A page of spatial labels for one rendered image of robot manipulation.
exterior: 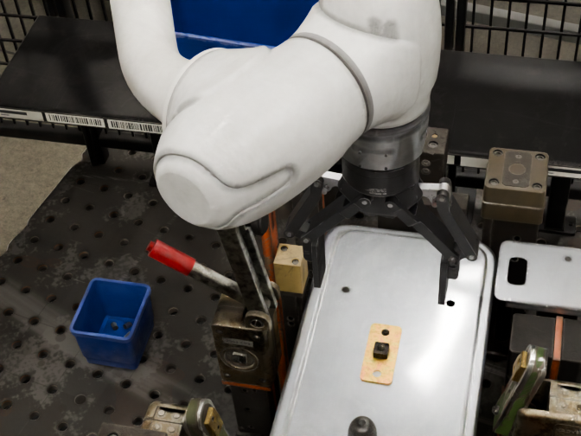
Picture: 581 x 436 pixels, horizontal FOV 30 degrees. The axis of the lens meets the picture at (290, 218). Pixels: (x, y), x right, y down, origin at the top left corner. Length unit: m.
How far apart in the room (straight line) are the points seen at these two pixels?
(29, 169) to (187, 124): 2.28
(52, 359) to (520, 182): 0.77
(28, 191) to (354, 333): 1.84
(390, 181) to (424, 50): 0.16
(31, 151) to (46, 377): 1.51
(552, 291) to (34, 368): 0.81
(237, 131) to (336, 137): 0.09
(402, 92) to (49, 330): 0.98
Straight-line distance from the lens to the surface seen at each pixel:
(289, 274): 1.31
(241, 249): 1.17
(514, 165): 1.43
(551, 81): 1.60
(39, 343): 1.76
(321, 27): 0.90
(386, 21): 0.88
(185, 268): 1.23
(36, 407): 1.69
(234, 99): 0.83
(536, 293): 1.36
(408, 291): 1.35
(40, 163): 3.10
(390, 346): 1.30
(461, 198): 1.46
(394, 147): 0.98
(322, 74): 0.86
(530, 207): 1.41
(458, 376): 1.28
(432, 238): 1.10
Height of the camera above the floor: 2.05
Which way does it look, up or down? 47 degrees down
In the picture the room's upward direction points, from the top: 6 degrees counter-clockwise
